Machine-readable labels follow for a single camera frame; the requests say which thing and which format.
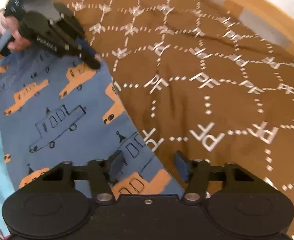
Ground blue patterned pajama pants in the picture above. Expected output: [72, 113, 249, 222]
[0, 48, 183, 195]

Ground person's left hand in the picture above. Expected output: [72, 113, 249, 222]
[0, 11, 34, 53]

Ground brown PF patterned blanket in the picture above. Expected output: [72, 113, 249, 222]
[57, 0, 294, 239]

